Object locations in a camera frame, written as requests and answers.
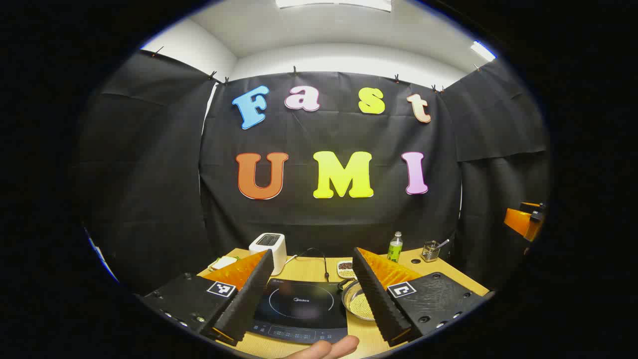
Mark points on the black induction cooktop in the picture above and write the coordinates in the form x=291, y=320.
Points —
x=299, y=309

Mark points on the heap of yellow soybeans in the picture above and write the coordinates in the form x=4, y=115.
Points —
x=365, y=308

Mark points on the small ceiling light panel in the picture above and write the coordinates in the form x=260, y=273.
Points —
x=482, y=51

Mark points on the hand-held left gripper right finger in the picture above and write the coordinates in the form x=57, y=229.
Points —
x=376, y=299

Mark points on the green label drink bottle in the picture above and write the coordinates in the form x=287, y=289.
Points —
x=395, y=249

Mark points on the white sectioned bean plate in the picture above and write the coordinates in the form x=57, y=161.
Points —
x=345, y=269

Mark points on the large ceiling light panel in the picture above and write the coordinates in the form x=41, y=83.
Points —
x=334, y=4

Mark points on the black backdrop cloth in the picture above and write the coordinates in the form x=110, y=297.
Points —
x=324, y=219

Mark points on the white toaster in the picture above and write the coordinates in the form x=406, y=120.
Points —
x=269, y=247

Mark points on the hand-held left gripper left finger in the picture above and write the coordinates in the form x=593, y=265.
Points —
x=249, y=299

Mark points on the bread slice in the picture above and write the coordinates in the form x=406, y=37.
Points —
x=224, y=262

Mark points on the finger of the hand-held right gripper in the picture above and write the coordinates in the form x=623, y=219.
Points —
x=521, y=223

